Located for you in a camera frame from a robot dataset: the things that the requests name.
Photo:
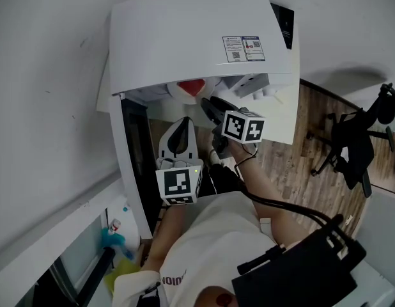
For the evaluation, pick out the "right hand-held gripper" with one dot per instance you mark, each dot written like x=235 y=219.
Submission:
x=245 y=126

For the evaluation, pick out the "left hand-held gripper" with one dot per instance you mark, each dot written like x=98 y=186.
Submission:
x=178 y=184

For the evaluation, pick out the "white round plate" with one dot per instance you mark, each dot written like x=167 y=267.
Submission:
x=176 y=93

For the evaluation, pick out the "white microwave oven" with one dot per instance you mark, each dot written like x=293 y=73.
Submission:
x=172 y=37

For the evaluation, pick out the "person's left forearm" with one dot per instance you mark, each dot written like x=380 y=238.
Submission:
x=165 y=235

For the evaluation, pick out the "person's right forearm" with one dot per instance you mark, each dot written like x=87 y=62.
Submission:
x=267 y=190

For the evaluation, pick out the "person's white shoe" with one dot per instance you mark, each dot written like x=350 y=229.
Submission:
x=214 y=156

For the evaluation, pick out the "person's black trousers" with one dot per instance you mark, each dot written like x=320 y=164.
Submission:
x=223 y=181

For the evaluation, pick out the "white table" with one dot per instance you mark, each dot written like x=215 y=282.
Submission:
x=283 y=120

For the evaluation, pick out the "blue capped bottle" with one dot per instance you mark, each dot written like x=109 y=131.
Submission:
x=125 y=208

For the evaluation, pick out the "person's white shirt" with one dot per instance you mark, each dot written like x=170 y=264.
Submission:
x=216 y=235

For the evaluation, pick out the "red labelled white bottle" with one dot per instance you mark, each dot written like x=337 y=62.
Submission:
x=114 y=226

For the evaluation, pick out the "black flat rectangular device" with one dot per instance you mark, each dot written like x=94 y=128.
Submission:
x=285 y=24

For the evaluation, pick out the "black office chair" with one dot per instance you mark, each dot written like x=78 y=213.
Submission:
x=354 y=152

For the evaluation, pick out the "red pendant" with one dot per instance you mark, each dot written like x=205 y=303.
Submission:
x=224 y=300

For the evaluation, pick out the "black framed glass door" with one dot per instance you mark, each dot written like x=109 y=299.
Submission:
x=73 y=277

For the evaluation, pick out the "black box device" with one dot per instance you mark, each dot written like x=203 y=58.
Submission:
x=296 y=273

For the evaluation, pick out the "white cabinet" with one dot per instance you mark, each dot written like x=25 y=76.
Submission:
x=381 y=235

